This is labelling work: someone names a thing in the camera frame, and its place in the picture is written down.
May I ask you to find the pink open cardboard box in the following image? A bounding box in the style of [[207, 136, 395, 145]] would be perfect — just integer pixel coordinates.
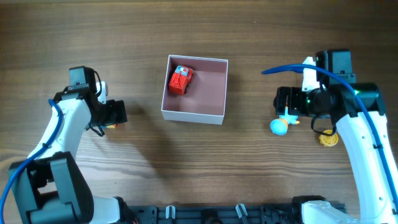
[[161, 55, 228, 125]]

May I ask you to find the red toy fire truck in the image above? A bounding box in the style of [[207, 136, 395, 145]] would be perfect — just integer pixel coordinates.
[[169, 65, 193, 95]]

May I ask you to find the multicolour puzzle cube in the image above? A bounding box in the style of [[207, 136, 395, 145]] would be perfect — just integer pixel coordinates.
[[101, 124, 117, 129]]

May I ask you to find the yellow round toy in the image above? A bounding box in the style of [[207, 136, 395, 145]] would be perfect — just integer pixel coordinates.
[[319, 129, 339, 147]]

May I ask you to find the left blue cable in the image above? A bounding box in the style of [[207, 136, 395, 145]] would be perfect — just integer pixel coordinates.
[[0, 98, 65, 224]]

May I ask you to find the blue cable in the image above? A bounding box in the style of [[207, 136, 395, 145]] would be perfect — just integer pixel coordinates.
[[261, 63, 398, 215], [0, 98, 65, 224]]

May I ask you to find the right blue cable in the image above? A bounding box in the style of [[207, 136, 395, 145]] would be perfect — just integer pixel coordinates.
[[261, 63, 398, 215]]

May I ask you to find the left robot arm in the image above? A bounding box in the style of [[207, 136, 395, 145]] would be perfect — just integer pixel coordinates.
[[1, 66, 140, 223]]

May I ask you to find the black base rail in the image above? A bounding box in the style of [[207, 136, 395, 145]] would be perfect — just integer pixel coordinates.
[[130, 203, 303, 224]]

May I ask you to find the blue orange toy figure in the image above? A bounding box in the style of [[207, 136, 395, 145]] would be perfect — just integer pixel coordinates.
[[270, 106, 300, 136]]

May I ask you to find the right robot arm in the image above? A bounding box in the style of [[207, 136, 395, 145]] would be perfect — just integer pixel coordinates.
[[263, 49, 397, 223]]

